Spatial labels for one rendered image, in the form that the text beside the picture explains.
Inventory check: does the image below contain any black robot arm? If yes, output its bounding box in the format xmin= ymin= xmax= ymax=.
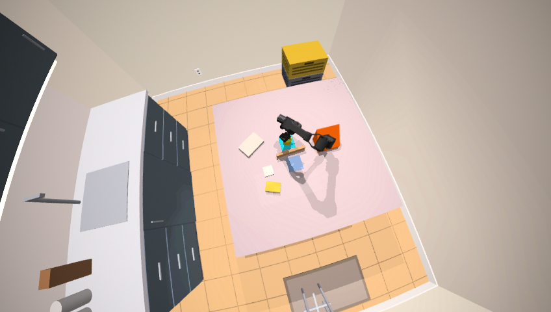
xmin=277 ymin=114 xmax=336 ymax=152

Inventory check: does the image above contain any yellow rectangular block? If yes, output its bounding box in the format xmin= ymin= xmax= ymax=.
xmin=265 ymin=181 xmax=281 ymax=193

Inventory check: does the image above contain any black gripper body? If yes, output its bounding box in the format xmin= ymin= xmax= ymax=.
xmin=279 ymin=121 xmax=302 ymax=142

